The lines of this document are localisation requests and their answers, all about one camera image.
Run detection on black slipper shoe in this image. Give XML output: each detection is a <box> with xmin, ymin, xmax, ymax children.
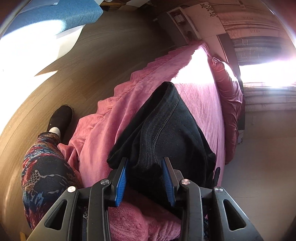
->
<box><xmin>47</xmin><ymin>105</ymin><xmax>74</xmax><ymax>140</ymax></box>

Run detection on white bedside shelf unit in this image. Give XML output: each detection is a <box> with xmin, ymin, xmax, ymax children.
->
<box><xmin>167</xmin><ymin>7</ymin><xmax>202</xmax><ymax>44</ymax></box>

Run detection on dark headboard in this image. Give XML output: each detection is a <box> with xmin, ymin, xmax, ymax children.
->
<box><xmin>217</xmin><ymin>33</ymin><xmax>243</xmax><ymax>92</ymax></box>

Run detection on black pants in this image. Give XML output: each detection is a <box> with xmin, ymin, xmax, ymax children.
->
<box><xmin>107</xmin><ymin>82</ymin><xmax>216</xmax><ymax>218</ymax></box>

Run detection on pink bed blanket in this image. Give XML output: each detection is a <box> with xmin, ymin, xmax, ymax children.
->
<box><xmin>58</xmin><ymin>43</ymin><xmax>225</xmax><ymax>240</ymax></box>

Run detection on floral white headboard panel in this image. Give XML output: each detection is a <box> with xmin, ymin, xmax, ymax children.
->
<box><xmin>185</xmin><ymin>2</ymin><xmax>228</xmax><ymax>62</ymax></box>

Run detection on person's patterned trouser leg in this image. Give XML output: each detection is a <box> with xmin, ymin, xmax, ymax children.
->
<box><xmin>21</xmin><ymin>132</ymin><xmax>82</xmax><ymax>230</ymax></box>

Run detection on patterned window curtain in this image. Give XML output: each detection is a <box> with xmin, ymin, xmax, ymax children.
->
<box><xmin>217</xmin><ymin>9</ymin><xmax>295</xmax><ymax>66</ymax></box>

